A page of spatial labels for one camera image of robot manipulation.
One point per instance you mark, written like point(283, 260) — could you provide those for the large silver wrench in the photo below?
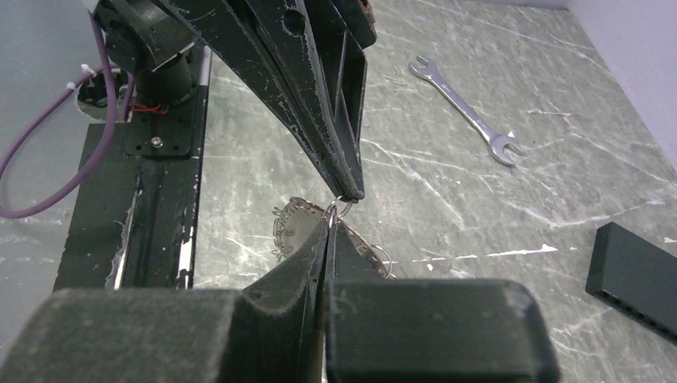
point(426, 69)

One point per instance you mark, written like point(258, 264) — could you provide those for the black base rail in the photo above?
point(135, 219)

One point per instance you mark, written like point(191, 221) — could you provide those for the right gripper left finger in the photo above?
point(268, 332)

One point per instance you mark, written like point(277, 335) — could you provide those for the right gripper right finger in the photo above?
point(429, 330)

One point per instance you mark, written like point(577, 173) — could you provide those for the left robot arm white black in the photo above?
point(146, 40)

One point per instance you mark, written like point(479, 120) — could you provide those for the black flat box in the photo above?
point(634, 277)

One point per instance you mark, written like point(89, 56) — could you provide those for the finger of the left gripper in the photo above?
point(272, 46)
point(345, 29)

